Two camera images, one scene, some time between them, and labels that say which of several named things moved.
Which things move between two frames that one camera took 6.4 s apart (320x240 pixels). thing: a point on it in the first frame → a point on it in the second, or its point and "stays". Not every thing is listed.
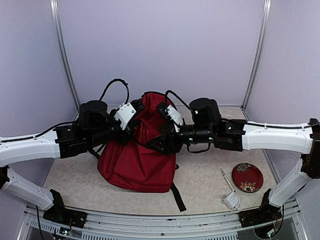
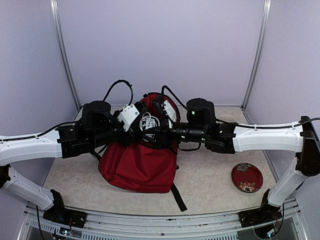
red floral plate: [247, 177] stays
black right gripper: [169, 134] → [159, 133]
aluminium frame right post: [265, 24] stays
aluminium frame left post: [62, 51] stays
